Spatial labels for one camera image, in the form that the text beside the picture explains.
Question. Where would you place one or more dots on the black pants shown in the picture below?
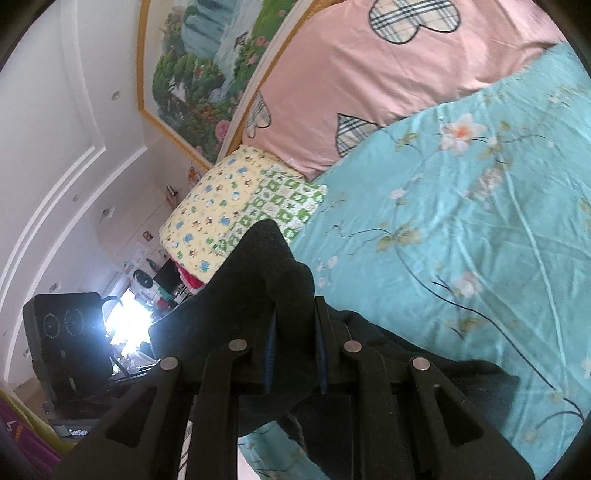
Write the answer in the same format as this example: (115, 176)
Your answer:
(272, 267)

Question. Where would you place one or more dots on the yellow patterned pillow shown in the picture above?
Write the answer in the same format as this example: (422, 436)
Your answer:
(203, 217)

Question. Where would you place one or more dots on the blue floral bed sheet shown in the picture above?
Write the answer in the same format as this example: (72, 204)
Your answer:
(461, 230)

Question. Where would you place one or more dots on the pink quilt with plaid hearts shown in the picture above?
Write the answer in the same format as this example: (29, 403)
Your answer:
(369, 78)

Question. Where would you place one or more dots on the red cloth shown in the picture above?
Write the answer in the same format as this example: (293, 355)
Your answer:
(190, 280)

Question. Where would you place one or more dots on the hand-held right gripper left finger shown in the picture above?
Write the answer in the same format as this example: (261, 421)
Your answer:
(270, 353)

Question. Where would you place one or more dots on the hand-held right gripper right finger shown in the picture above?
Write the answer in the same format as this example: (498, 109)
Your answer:
(322, 355)

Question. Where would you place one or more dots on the green checked pillow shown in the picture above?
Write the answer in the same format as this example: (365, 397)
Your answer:
(286, 203)

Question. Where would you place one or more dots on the framed landscape painting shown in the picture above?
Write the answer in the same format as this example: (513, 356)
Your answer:
(203, 83)

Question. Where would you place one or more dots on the purple cloth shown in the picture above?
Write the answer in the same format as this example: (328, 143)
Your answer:
(23, 438)

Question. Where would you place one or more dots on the black monitor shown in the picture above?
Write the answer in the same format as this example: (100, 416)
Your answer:
(165, 281)

